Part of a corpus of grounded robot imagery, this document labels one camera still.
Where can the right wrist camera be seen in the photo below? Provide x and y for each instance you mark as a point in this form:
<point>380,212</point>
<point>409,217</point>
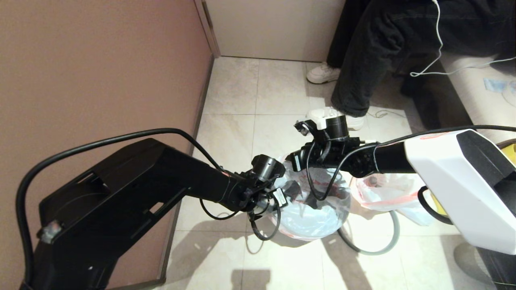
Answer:
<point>304,127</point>

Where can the person's right black trouser leg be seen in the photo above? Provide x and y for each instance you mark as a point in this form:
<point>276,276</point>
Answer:
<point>342,32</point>

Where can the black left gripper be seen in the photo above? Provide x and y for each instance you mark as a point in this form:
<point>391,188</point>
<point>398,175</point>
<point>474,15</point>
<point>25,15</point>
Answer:
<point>276,199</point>

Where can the white right sneaker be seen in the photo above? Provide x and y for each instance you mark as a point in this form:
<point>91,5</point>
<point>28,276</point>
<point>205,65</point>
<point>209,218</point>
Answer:
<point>322,73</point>

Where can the person's left black trouser leg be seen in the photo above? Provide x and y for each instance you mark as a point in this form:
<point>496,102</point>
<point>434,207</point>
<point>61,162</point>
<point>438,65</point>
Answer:
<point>363,72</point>

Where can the brown textured partition panel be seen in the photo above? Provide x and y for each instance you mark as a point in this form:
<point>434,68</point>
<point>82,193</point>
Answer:
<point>80,72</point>

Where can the yellow fabric bag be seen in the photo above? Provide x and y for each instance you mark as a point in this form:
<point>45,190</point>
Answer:
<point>510,151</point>

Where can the person's black trouser leg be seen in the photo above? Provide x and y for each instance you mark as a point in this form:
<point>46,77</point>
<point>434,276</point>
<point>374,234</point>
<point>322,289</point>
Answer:
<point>363,72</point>
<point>342,32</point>

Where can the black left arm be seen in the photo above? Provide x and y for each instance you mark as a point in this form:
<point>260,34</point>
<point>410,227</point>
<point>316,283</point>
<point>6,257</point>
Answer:
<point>141,189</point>

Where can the used translucent trash bag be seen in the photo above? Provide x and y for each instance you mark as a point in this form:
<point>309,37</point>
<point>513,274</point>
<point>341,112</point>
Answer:
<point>387,193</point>

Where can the white left sneaker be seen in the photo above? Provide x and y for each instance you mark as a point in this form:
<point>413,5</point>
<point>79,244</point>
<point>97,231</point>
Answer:
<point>356,122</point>

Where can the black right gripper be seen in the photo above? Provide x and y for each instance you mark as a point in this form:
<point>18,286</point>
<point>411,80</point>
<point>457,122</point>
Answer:
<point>310,157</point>

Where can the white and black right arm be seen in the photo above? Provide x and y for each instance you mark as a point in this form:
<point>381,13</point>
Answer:
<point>463,173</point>

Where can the white sneaker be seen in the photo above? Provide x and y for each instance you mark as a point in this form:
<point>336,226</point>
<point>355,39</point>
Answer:
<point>356,122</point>
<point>322,73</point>

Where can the light blue packet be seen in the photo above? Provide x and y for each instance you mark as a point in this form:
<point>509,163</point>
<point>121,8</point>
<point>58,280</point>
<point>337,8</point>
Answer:
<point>494,84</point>

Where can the fresh white plastic bag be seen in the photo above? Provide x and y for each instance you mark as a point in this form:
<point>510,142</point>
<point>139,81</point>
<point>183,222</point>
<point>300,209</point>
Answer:
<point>314,217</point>

